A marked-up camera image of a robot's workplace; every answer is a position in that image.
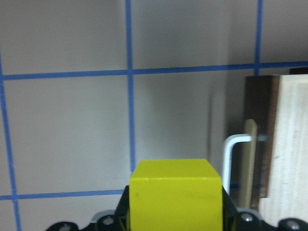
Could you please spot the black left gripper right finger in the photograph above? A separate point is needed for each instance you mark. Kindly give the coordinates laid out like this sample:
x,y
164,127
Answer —
x,y
249,220

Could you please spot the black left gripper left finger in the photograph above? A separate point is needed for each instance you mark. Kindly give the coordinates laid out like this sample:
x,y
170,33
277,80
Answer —
x,y
109,220

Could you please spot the yellow block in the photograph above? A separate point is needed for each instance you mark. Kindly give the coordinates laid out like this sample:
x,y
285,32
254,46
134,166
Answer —
x,y
175,195

